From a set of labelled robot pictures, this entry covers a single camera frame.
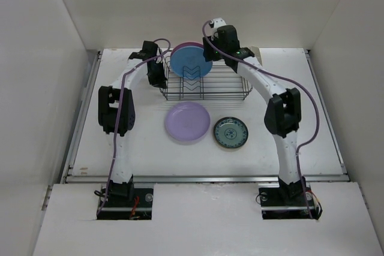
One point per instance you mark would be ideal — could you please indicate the aluminium front rail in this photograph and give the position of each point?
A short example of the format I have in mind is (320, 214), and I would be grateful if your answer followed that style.
(208, 179)

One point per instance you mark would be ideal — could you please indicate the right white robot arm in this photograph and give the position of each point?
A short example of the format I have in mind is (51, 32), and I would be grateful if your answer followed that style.
(283, 111)

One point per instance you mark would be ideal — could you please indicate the pink plastic plate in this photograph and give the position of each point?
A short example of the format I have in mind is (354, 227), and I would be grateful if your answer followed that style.
(186, 44)

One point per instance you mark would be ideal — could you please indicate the blue patterned glass plate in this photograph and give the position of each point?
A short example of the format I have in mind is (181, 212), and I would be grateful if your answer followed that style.
(230, 132)

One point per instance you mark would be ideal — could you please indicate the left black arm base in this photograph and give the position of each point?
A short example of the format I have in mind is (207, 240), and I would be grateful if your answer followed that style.
(137, 209)

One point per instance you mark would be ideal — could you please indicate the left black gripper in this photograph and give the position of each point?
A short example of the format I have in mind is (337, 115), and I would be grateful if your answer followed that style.
(159, 81)

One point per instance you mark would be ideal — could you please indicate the light blue plastic plate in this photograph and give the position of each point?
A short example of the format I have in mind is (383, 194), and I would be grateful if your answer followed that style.
(189, 62)

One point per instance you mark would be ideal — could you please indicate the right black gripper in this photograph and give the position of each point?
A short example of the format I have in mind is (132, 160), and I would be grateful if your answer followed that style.
(207, 51)

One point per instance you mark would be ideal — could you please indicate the lavender plastic plate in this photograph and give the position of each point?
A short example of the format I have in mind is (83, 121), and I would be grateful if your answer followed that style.
(187, 121)

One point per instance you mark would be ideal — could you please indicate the beige plastic cutlery holder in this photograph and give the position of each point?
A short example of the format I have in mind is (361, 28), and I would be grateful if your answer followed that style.
(257, 53)

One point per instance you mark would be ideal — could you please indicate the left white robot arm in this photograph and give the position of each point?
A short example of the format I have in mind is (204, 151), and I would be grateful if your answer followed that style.
(116, 113)

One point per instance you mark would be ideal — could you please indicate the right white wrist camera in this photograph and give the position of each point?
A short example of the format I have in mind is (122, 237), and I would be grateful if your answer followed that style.
(214, 24)

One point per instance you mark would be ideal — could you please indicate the metal wire dish rack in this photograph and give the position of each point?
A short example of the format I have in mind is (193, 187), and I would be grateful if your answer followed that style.
(221, 83)

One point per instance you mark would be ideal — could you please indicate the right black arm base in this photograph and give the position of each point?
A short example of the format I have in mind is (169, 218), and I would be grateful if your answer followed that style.
(275, 206)

